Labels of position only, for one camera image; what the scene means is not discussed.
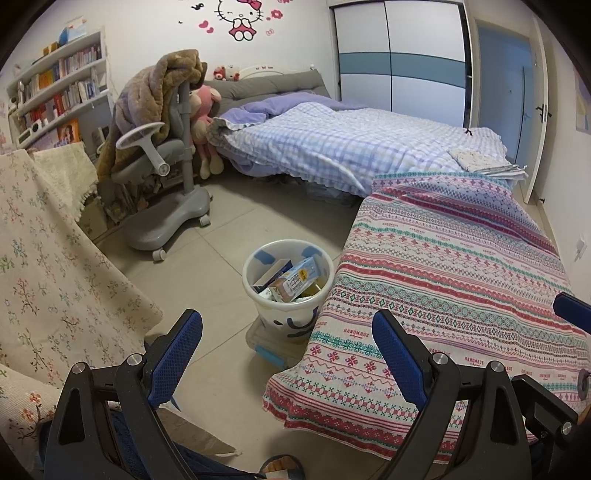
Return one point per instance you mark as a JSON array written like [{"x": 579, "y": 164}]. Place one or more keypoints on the cloth with red flowers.
[{"x": 23, "y": 406}]

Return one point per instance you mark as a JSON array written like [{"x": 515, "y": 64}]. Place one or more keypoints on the brown fleece blanket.
[{"x": 143, "y": 92}]

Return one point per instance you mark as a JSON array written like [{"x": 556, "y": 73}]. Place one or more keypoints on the small red white plush toy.
[{"x": 227, "y": 73}]

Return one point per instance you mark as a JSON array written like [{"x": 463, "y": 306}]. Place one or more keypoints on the white bed headboard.
[{"x": 265, "y": 70}]

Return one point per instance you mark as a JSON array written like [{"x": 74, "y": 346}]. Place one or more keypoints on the wall poster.
[{"x": 582, "y": 101}]

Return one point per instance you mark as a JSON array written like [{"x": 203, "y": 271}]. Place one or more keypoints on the white door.
[{"x": 501, "y": 92}]

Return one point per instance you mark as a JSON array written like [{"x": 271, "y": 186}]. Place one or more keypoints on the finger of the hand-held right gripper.
[
  {"x": 572, "y": 307},
  {"x": 547, "y": 408}
]

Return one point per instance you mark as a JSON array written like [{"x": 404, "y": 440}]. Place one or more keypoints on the white alarm clock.
[{"x": 24, "y": 135}]

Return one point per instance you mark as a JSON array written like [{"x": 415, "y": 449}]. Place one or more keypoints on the light blue milk carton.
[{"x": 295, "y": 279}]

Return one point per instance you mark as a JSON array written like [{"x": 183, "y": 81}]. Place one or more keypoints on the light blue box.
[{"x": 74, "y": 33}]

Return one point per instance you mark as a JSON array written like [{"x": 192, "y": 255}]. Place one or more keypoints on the dark blue printed box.
[{"x": 274, "y": 270}]

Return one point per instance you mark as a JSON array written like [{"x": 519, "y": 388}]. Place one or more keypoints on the cartoon cat wall sticker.
[{"x": 240, "y": 18}]

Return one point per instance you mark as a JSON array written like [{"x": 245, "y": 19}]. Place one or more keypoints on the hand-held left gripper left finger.
[{"x": 178, "y": 360}]

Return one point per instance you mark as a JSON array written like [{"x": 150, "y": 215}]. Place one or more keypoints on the clear plastic storage box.
[{"x": 277, "y": 351}]

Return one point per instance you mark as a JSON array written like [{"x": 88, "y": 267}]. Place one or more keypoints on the stack of folded newspapers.
[{"x": 510, "y": 173}]

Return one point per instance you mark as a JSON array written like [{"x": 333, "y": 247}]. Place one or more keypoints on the folded white patterned cloth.
[{"x": 475, "y": 159}]

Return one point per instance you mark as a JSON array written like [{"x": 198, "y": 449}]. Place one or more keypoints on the grey headboard cushion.
[{"x": 277, "y": 85}]

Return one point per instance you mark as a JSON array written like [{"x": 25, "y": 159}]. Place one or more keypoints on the yellow packet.
[{"x": 315, "y": 288}]

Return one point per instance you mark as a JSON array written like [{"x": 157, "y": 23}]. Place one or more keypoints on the orange portrait book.
[{"x": 69, "y": 131}]

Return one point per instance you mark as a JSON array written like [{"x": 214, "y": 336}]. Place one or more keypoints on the rows of books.
[{"x": 64, "y": 74}]

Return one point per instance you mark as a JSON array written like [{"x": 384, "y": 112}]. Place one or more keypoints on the beige crochet cloth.
[{"x": 69, "y": 175}]

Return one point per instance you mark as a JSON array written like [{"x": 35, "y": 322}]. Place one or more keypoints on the grey swivel chair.
[{"x": 171, "y": 217}]

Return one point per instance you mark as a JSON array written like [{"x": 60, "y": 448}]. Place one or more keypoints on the white bookshelf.
[{"x": 92, "y": 104}]

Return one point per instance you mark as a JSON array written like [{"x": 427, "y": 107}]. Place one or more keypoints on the striped patterned blanket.
[{"x": 438, "y": 258}]

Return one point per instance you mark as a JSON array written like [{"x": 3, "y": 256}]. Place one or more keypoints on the beige floral cloth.
[{"x": 55, "y": 277}]

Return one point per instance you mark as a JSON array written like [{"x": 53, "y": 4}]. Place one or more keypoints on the pink plush toy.
[{"x": 203, "y": 106}]

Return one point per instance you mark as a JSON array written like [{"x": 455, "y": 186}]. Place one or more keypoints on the purple checkered quilt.
[{"x": 346, "y": 143}]

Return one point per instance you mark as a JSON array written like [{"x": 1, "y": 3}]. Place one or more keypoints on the white and blue wardrobe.
[{"x": 415, "y": 69}]

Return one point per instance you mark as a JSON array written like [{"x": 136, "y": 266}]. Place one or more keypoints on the white plastic bin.
[{"x": 277, "y": 318}]

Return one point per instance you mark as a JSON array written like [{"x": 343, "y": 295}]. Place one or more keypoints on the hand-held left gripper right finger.
[{"x": 397, "y": 360}]

